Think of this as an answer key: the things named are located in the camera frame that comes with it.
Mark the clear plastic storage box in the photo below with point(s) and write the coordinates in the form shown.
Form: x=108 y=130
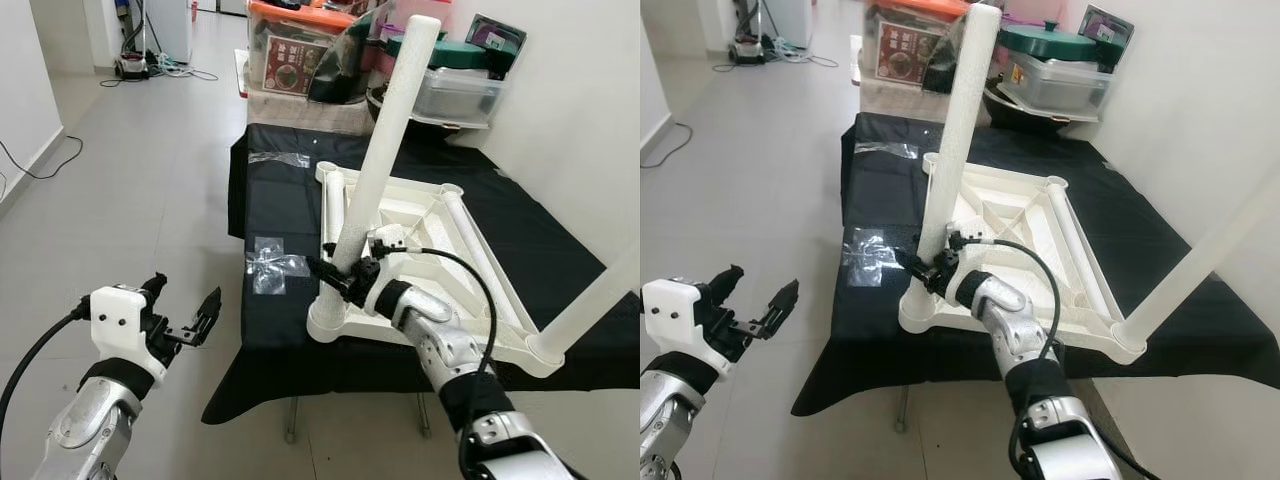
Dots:
x=460 y=98
x=1060 y=85

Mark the clear storage box orange lid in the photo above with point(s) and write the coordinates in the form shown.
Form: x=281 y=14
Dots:
x=290 y=60
x=905 y=50

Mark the beige cloth cover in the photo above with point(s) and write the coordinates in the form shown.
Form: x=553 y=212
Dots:
x=900 y=102
x=300 y=115

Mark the metal folding table leg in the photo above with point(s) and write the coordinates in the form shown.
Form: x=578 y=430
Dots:
x=423 y=415
x=290 y=420
x=902 y=408

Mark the black plastic table cloth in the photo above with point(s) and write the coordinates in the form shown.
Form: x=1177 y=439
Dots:
x=290 y=340
x=860 y=330

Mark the clear tape cross patch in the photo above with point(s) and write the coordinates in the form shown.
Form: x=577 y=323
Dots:
x=870 y=255
x=270 y=262

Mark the black shiny bag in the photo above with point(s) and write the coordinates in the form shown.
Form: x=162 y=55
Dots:
x=340 y=75
x=945 y=65

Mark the garment steamer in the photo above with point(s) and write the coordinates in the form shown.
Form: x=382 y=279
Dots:
x=747 y=52
x=132 y=65

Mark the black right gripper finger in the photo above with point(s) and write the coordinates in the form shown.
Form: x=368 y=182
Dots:
x=325 y=272
x=915 y=265

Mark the dark printed carton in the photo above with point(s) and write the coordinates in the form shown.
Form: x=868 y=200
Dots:
x=1108 y=30
x=497 y=40

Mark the white plastic children table top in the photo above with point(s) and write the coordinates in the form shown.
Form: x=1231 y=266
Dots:
x=1060 y=285
x=480 y=295

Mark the clear tape strip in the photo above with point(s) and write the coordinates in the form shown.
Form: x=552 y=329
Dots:
x=280 y=160
x=885 y=149

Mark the white appliance cabinet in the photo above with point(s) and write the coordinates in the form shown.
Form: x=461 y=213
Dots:
x=790 y=20
x=172 y=28

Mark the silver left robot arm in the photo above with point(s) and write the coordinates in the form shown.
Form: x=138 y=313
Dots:
x=85 y=430
x=665 y=415

